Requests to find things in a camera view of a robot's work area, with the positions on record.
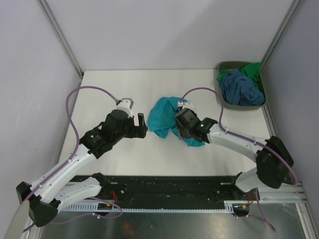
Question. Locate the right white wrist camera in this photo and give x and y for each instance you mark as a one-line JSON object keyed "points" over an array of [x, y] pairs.
{"points": [[185, 105]]}

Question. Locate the aluminium corner post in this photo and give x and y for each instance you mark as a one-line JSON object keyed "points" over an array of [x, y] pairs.
{"points": [[48, 13], [290, 14]]}

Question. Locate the dark blue t-shirt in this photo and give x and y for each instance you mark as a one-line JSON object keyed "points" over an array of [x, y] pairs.
{"points": [[237, 89]]}

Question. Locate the grey plastic bin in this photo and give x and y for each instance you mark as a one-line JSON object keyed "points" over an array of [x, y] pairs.
{"points": [[261, 89]]}

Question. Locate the teal t-shirt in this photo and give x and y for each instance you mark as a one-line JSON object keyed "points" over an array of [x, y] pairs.
{"points": [[161, 119]]}

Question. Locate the right aluminium corner post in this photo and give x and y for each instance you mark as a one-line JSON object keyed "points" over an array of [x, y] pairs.
{"points": [[290, 14]]}

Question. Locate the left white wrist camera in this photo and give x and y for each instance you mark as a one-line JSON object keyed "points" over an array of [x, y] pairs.
{"points": [[126, 105]]}

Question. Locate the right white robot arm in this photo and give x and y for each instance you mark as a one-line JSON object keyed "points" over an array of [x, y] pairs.
{"points": [[273, 161]]}

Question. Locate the green t-shirt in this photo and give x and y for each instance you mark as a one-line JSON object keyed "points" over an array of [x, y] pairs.
{"points": [[251, 70]]}

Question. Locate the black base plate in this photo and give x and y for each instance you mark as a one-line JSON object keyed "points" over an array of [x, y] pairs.
{"points": [[172, 192]]}

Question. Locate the left aluminium corner post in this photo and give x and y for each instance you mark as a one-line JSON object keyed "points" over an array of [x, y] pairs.
{"points": [[48, 13]]}

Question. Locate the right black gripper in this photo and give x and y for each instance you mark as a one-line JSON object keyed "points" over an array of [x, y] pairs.
{"points": [[182, 133]]}

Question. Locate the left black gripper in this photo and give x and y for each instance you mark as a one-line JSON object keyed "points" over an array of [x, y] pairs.
{"points": [[142, 127]]}

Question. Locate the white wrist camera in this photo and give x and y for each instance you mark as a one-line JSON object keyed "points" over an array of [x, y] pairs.
{"points": [[126, 105], [185, 105]]}

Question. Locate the aluminium frame rail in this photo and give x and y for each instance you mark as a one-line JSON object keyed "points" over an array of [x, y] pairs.
{"points": [[285, 194]]}

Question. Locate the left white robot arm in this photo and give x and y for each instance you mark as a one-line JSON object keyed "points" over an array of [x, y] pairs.
{"points": [[47, 196]]}

